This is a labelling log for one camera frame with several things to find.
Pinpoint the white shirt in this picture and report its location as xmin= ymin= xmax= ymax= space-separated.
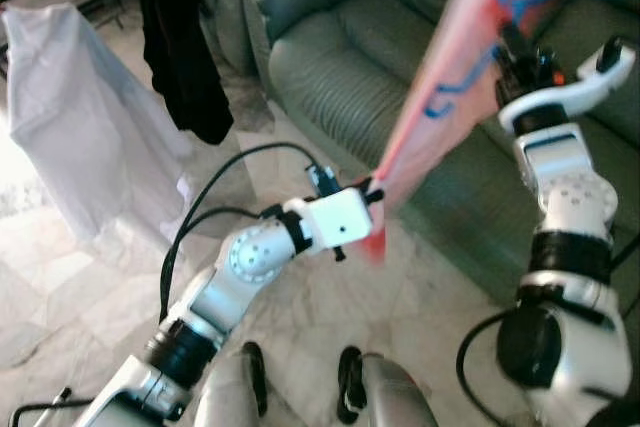
xmin=3 ymin=2 xmax=191 ymax=248

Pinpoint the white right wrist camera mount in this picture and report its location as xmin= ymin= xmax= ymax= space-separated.
xmin=497 ymin=42 xmax=637 ymax=133

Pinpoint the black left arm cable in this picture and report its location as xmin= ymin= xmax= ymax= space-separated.
xmin=158 ymin=142 xmax=336 ymax=323
xmin=165 ymin=205 xmax=286 ymax=278

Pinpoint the silver robot leg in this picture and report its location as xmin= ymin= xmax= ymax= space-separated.
xmin=195 ymin=342 xmax=269 ymax=427
xmin=335 ymin=347 xmax=436 ymax=427

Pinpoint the grey green leather sofa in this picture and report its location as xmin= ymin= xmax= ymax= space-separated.
xmin=205 ymin=0 xmax=640 ymax=308

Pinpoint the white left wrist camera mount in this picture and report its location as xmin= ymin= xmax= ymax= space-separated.
xmin=297 ymin=187 xmax=374 ymax=250

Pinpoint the pink garment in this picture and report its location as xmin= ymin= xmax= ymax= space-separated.
xmin=375 ymin=0 xmax=571 ymax=268

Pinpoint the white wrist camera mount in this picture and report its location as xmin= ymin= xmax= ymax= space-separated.
xmin=497 ymin=42 xmax=637 ymax=133
xmin=297 ymin=187 xmax=374 ymax=250

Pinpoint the silver left robot leg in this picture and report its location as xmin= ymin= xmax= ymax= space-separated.
xmin=195 ymin=342 xmax=269 ymax=427

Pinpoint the black garment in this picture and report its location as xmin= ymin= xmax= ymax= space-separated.
xmin=138 ymin=0 xmax=234 ymax=146

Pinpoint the silver right robot leg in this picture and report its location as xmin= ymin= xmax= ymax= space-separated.
xmin=335 ymin=347 xmax=436 ymax=427

